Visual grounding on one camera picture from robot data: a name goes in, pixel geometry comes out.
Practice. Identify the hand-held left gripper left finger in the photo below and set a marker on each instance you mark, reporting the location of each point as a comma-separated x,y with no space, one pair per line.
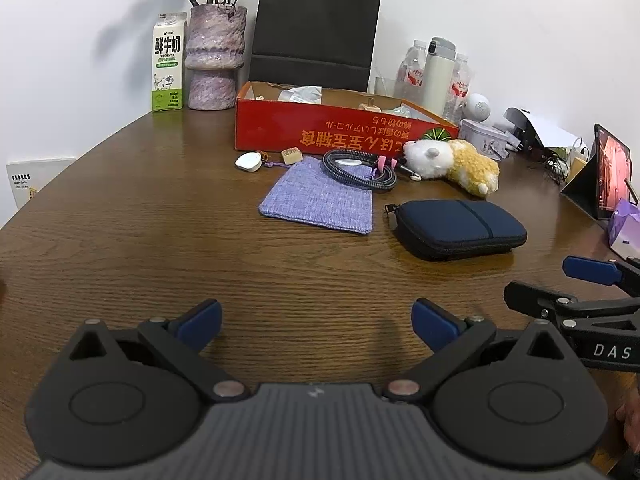
197,325

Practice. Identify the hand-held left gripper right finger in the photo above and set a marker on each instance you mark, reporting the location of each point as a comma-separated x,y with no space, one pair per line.
432,326

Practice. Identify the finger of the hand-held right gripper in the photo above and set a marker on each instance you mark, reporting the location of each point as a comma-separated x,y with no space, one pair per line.
535,300
590,270

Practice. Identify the navy zipper pouch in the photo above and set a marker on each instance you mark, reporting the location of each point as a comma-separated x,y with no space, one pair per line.
450,230

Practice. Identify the yellow white plush toy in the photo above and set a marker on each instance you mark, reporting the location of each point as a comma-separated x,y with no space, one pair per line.
470,165

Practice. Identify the white earbud case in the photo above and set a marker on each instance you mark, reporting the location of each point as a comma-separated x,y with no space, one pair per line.
248,162

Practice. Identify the purple fabric pouch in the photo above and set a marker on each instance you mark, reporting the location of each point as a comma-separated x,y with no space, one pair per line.
315,200

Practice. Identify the orange bead charm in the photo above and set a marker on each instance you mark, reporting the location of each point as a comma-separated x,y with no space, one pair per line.
265,156

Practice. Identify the beige wooden stamp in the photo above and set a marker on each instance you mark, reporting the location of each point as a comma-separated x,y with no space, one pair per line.
292,155

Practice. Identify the red cardboard box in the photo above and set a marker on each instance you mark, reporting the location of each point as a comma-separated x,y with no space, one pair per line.
270,125

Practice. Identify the white plastic bag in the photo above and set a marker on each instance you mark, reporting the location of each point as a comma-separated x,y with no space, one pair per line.
300,95

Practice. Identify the wooden desktop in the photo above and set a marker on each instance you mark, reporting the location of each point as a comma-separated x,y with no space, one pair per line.
150,260

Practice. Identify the person's right hand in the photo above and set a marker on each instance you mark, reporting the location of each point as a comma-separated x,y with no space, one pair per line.
631,420

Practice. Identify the purple tissue pack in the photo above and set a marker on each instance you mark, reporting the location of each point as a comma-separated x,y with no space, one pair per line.
627,230

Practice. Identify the tablet with black stand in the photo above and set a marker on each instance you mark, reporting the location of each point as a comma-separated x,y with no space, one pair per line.
612,170

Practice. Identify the tan cardboard box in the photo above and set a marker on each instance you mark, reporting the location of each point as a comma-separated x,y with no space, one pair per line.
578,167

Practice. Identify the small white charger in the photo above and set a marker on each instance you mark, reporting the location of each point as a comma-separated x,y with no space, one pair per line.
577,152

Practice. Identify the black desk device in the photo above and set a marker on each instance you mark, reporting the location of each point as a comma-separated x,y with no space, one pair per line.
530,142

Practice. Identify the white paper sheet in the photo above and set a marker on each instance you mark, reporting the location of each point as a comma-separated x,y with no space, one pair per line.
550,132

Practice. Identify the white power adapter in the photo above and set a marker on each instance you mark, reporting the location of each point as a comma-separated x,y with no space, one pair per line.
507,147

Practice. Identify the white tin box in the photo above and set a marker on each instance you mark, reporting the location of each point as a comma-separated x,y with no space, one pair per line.
477,137

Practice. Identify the white round speaker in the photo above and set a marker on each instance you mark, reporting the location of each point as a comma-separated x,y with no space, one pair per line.
477,107

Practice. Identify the white cardboard box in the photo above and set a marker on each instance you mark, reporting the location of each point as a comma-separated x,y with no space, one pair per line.
35,185

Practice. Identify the clear water bottle red label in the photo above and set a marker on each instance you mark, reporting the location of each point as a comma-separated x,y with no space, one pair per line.
461,85
412,70

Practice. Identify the white thermos flask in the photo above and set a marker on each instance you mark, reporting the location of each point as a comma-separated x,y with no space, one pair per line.
437,85

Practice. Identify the clear glass cup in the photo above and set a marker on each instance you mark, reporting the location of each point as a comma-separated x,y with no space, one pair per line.
385,87

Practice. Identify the white green milk carton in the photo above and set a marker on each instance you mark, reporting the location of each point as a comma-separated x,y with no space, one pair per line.
169,60

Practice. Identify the black paper bag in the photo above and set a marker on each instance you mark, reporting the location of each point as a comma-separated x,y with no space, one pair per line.
315,25

